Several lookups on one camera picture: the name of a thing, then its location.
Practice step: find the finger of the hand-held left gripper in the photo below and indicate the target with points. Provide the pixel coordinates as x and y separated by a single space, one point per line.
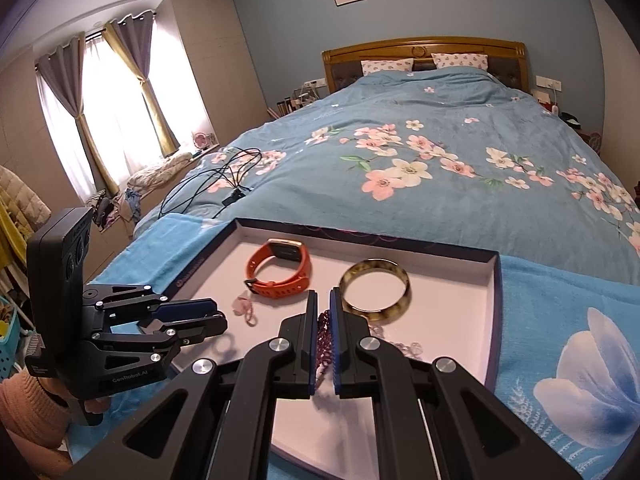
200 327
185 308

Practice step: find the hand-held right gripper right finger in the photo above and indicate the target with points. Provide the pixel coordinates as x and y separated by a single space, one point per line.
350 350

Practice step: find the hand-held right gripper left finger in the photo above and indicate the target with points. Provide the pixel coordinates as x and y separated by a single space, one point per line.
300 350

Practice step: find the tortoiseshell bangle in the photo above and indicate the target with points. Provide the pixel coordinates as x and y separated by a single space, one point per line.
375 313

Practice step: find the orange smartwatch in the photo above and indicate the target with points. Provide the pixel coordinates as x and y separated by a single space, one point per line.
295 265

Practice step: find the dark blue box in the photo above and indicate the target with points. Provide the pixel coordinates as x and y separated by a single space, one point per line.
425 280

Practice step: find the person's left forearm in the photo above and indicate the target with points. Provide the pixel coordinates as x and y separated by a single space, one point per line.
30 420

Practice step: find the person's left hand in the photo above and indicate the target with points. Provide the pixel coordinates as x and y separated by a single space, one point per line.
50 387

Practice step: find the teal plastic basket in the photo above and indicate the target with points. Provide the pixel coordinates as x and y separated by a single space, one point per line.
9 345

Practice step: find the hanging yellow and white jackets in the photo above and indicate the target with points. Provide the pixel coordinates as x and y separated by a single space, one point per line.
22 210

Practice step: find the dark patterned clothes heap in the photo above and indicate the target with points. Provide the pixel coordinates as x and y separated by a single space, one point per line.
102 212

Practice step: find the blue cloth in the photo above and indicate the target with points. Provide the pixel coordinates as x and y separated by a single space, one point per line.
131 207

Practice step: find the pile of beige bedding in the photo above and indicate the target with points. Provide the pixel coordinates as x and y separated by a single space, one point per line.
160 170

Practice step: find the pink fan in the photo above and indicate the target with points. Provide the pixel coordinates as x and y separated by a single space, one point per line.
202 141

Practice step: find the white sheer curtain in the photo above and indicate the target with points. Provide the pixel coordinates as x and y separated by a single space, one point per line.
110 120

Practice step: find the grey and olive curtain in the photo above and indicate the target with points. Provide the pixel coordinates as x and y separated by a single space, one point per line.
60 80
135 50

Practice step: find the light blue flower blanket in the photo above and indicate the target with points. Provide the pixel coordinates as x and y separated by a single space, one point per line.
550 300

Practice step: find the group of cosmetic bottles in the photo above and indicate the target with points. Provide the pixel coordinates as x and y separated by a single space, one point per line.
292 102

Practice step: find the wooden bed floral duvet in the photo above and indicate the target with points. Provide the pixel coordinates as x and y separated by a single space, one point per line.
450 125

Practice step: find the beige wardrobe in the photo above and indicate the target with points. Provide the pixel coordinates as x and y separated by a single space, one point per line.
215 60

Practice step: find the white patterned pillow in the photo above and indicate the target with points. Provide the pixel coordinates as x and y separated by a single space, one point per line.
387 66
460 60

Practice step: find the wooden bed headboard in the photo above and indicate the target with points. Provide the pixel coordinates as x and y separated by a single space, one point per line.
425 45

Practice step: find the dark nightstand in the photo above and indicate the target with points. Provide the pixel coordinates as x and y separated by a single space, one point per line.
582 130

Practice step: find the white wall socket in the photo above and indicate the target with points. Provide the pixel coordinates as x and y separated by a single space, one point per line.
550 83
313 83

